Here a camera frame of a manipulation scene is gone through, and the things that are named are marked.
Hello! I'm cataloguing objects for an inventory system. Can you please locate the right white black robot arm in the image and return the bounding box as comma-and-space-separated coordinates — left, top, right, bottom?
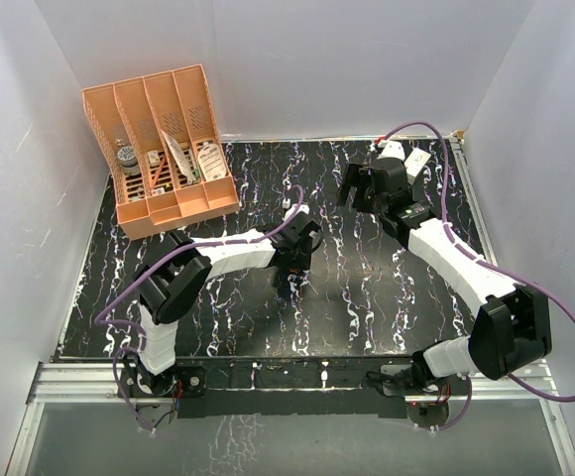
337, 158, 552, 394

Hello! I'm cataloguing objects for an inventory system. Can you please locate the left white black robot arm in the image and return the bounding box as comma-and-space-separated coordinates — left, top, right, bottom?
123, 211, 322, 396

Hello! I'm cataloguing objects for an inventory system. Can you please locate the white red small box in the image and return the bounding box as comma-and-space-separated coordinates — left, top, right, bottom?
403, 148, 431, 185

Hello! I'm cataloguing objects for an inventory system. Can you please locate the white label packet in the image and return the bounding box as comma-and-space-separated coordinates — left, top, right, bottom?
197, 142, 228, 181

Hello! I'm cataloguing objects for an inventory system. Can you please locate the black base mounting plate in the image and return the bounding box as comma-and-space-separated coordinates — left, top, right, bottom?
116, 355, 468, 422

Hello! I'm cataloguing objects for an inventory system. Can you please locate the orange pencil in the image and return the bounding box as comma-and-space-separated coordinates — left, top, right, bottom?
150, 158, 169, 189

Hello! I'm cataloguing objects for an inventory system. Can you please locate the white packaged card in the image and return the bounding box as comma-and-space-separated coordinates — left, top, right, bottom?
162, 131, 194, 184

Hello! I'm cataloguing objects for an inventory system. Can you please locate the orange plastic file organizer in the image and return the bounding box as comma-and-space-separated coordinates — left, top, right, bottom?
82, 64, 240, 240

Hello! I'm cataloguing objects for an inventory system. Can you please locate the grey round tin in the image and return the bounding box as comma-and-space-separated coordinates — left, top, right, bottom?
117, 141, 140, 177

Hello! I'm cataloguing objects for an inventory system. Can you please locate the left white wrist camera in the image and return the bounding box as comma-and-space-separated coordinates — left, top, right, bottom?
282, 197, 309, 221

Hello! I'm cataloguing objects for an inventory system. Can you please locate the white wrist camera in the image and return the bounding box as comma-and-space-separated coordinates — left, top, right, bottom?
378, 140, 406, 162
282, 197, 309, 221

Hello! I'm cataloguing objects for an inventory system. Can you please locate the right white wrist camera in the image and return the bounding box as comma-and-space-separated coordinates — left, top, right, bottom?
378, 140, 406, 162

